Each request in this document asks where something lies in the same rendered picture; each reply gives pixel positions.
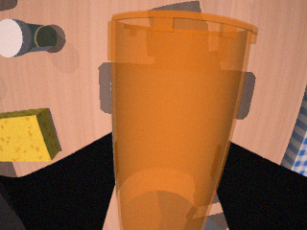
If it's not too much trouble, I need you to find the translucent orange pill bottle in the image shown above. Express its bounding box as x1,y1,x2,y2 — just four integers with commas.
107,10,258,230

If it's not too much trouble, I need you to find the white pill bottle with label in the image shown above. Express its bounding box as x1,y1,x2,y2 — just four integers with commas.
0,18,58,58

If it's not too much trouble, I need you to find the yellow sponge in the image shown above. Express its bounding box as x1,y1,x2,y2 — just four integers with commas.
0,108,59,162

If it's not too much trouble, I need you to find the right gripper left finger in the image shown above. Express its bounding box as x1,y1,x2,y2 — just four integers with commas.
0,131,115,230

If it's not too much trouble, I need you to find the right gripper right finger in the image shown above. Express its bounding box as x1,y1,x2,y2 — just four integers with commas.
217,142,307,230

